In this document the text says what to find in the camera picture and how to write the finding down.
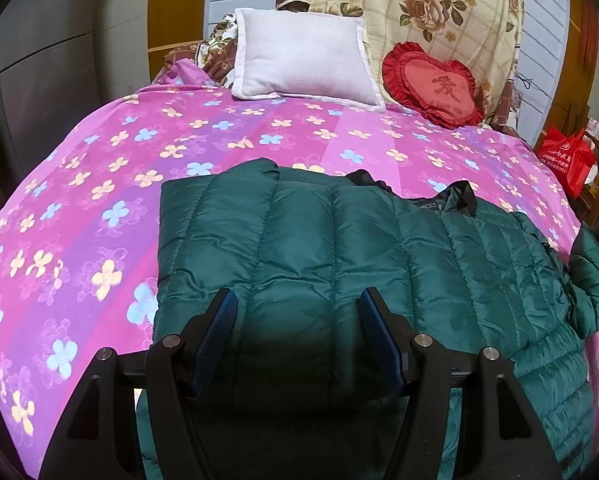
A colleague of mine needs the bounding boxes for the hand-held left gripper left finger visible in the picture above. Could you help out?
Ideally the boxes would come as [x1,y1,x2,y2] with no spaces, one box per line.
[40,287,239,480]

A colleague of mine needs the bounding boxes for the red fringed cloth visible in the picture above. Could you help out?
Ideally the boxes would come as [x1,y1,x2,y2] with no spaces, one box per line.
[581,0,599,81]

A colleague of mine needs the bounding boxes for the red heart-shaped cushion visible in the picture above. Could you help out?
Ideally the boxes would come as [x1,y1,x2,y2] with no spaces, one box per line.
[382,41,485,130]

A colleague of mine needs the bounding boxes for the pink floral bedsheet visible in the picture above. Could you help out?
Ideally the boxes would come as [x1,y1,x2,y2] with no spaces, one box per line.
[0,57,599,480]

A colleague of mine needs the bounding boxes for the white pillow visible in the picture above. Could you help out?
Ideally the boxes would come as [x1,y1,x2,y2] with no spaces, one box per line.
[230,7,386,112]

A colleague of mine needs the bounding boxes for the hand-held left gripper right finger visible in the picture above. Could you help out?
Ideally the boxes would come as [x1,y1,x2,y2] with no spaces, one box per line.
[358,287,563,480]

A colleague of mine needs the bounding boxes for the red shopping bag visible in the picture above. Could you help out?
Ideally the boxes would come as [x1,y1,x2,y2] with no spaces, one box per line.
[537,126,597,198]

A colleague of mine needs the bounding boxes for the cream rose-print blanket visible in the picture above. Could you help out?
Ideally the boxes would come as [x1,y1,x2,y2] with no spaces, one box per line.
[294,0,525,121]

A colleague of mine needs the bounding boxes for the black wire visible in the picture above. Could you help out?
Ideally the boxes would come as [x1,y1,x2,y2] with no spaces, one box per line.
[515,72,546,95]

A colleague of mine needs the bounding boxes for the dark green puffer jacket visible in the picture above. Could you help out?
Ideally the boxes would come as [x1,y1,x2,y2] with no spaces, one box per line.
[136,157,599,480]

